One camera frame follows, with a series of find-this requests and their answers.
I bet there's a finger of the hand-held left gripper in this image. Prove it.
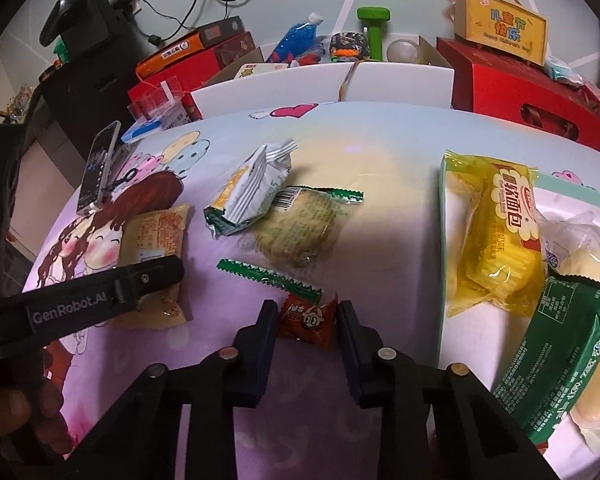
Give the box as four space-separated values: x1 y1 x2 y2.
112 254 186 307

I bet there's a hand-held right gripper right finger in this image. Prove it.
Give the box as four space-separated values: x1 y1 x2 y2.
336 300 563 480

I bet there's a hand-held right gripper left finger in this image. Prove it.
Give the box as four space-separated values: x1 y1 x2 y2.
67 299 280 480

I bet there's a small red candy packet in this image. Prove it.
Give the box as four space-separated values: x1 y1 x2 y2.
276 291 340 347

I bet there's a beige snack packet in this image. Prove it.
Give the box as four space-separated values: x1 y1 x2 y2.
111 203 195 330

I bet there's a white tray with mint rim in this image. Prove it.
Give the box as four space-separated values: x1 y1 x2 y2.
436 155 600 466

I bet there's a green biscuit packet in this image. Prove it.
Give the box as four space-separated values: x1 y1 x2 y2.
491 274 600 445

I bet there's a clear bread packet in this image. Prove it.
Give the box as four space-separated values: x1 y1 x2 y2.
536 211 600 293
569 352 600 454

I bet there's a person's left hand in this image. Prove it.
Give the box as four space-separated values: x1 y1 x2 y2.
0 352 75 466

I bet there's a smartphone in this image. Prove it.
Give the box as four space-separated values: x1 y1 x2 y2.
76 120 123 217

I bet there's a clear green-edged cake packet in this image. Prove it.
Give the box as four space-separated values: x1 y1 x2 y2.
217 186 366 306

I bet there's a white and green snack packet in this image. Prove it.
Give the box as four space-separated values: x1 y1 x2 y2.
202 137 300 237

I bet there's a blue and white box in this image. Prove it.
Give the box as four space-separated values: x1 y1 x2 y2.
121 119 164 144

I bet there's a clear plastic box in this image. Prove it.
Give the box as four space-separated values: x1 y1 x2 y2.
128 76 187 122

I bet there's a printed cartoon blanket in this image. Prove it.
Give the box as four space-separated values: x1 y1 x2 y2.
22 101 600 480

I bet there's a yellow bread packet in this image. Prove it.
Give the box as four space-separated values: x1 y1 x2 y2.
444 149 549 319

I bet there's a black cabinet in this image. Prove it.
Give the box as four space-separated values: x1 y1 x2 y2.
40 30 147 134

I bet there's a red flat box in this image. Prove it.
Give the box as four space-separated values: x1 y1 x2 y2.
128 31 257 107

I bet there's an orange and black box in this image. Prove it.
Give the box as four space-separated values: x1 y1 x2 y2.
135 30 217 79

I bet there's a white cardboard box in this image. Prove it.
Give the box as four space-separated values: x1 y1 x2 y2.
190 35 456 122

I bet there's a white printed card packet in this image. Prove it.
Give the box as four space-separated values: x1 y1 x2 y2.
233 62 289 80

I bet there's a black monitor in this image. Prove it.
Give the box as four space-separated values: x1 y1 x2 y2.
39 0 117 47

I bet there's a blue water bottle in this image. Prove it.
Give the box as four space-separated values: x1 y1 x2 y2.
267 12 325 64

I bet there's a red gift box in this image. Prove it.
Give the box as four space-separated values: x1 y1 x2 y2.
435 37 600 152

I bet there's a clear round ball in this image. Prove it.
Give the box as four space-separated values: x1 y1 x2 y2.
385 38 421 64

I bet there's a toy car packet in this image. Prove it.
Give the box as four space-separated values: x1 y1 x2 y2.
328 31 372 61

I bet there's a green dumbbell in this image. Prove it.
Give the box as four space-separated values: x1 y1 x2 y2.
356 6 392 61

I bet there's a pale blue packet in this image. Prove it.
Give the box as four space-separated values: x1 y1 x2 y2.
547 57 582 84

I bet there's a yellow carton with handle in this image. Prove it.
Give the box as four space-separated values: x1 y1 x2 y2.
449 0 549 67

